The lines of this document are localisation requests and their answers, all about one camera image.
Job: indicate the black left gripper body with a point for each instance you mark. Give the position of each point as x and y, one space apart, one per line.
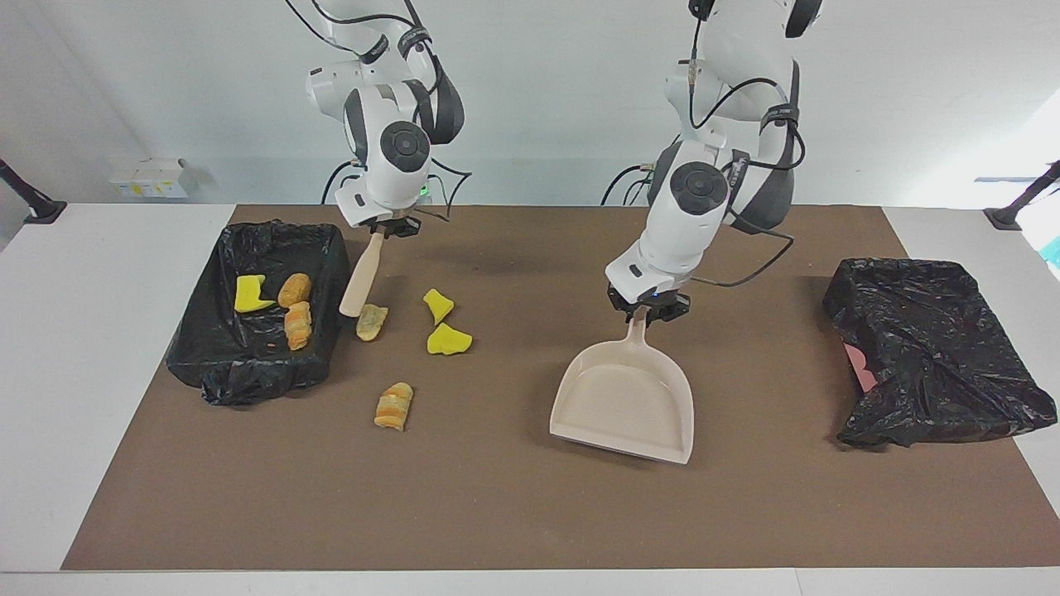
654 305

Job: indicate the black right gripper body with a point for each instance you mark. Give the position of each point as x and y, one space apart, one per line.
396 225

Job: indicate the beige hand brush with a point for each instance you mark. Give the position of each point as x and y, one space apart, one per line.
364 273

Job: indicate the small yellow sponge piece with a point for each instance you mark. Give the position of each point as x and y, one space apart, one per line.
437 305

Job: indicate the beige plastic dustpan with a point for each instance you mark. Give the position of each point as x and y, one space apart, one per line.
625 406

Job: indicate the pale dumpling toy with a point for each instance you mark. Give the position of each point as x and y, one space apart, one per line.
373 324

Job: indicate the brown bread roll toy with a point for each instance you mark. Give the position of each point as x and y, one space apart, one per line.
295 290

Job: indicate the large yellow sponge piece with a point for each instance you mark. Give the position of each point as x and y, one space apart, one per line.
448 340

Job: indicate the ridged pastry piece toy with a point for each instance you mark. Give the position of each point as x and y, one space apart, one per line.
298 325

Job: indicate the notched yellow sponge piece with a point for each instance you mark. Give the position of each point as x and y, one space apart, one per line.
248 296

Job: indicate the striped croissant toy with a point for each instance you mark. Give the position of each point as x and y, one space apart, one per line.
394 406

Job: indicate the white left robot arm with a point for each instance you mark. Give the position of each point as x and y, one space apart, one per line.
696 215

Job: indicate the black bag lined bin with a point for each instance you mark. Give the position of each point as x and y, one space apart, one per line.
265 364

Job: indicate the black bag over pink bin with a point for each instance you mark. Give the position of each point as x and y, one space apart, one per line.
927 348

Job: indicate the brown table mat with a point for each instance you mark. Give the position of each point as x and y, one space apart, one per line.
497 497

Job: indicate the teal object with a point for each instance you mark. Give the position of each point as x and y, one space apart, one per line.
1053 251

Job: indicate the white wall power box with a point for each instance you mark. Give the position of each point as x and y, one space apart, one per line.
149 177

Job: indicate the black camera stand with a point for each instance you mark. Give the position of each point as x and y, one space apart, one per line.
37 209
1006 218

